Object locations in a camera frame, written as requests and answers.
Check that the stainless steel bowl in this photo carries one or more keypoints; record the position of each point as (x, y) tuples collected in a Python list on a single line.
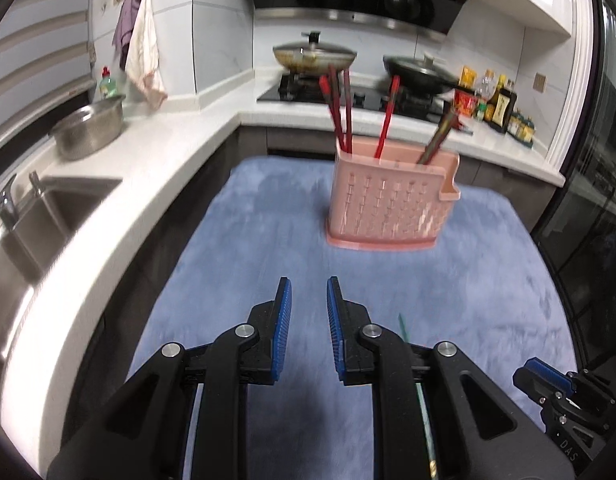
[(89, 129)]

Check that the stainless steel sink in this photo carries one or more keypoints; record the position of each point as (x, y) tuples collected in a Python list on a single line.
[(50, 215)]

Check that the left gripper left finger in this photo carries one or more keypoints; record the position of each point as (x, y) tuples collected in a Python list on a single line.
[(251, 353)]

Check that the blue fabric mat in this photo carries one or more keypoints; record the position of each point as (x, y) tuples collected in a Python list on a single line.
[(483, 286)]

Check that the dark soy sauce bottle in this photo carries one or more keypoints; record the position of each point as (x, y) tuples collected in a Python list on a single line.
[(501, 107)]

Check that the green spice jar rack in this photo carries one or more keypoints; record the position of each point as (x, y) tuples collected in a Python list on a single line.
[(521, 129)]

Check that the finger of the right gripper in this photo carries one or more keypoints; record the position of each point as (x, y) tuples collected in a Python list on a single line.
[(541, 382)]

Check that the white pink hanging towel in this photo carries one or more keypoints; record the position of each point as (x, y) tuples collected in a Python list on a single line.
[(142, 60)]

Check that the yellow snack bag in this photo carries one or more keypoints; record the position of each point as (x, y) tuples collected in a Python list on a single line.
[(468, 78)]

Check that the brown chopstick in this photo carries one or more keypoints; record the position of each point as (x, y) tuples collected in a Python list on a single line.
[(446, 124)]

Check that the purple hanging cloth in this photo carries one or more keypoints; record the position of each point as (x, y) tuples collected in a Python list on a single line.
[(124, 29)]

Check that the clear plastic bottle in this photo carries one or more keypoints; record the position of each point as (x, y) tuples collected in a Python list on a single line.
[(485, 86)]

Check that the pink perforated utensil basket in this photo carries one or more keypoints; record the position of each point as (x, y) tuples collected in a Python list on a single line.
[(391, 203)]

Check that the red chopstick far left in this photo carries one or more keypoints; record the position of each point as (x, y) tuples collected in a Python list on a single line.
[(327, 94)]

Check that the cream wok with lid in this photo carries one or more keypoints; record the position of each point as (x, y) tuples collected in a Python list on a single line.
[(312, 57)]

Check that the striped window blind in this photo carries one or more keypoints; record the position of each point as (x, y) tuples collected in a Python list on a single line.
[(44, 60)]

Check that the black frying pan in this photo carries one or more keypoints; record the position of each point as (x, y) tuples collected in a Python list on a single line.
[(420, 76)]

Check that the chrome faucet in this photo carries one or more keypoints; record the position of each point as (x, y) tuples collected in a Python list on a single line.
[(8, 210)]

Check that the green dish soap bottle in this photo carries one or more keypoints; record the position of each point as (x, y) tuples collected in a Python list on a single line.
[(108, 85)]

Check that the dark red chopstick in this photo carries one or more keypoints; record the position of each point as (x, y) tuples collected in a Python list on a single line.
[(348, 109), (332, 78)]

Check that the black gas stove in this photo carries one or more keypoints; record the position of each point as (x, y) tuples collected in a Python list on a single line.
[(306, 89)]

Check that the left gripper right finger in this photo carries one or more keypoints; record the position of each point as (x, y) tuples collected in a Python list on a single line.
[(366, 353)]

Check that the red chopstick middle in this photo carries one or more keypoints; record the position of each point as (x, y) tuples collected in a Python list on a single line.
[(390, 107)]

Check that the red instant noodle cup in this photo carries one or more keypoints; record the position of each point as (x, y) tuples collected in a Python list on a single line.
[(465, 101)]

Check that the green chopstick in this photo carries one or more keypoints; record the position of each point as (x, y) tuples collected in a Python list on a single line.
[(431, 453)]

